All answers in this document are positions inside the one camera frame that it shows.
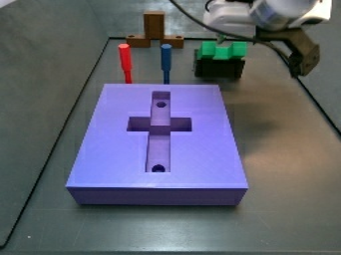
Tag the blue peg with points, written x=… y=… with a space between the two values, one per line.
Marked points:
x=166 y=61

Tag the purple board with cross slot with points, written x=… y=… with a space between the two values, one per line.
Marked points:
x=158 y=148

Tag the red peg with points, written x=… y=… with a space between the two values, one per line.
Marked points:
x=124 y=52

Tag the brown T-shaped block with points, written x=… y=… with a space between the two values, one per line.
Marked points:
x=154 y=32

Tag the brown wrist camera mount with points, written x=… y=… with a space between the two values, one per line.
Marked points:
x=305 y=51

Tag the green U-shaped block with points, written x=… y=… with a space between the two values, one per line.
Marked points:
x=214 y=52

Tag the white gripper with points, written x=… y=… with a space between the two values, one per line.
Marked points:
x=240 y=16

